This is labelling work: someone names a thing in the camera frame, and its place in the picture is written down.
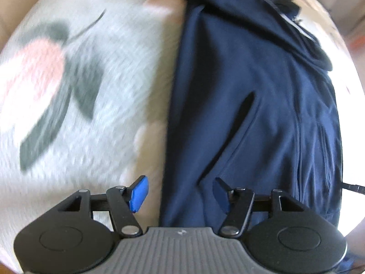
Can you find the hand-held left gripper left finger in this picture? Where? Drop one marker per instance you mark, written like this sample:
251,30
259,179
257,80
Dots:
139,195

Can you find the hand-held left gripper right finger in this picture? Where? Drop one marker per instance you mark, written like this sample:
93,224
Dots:
220,195

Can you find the navy blue jacket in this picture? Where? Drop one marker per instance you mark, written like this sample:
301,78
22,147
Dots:
245,97

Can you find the floral printed bed sheet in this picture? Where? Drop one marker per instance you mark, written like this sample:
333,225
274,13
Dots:
85,91

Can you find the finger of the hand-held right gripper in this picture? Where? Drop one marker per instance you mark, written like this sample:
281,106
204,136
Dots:
355,187

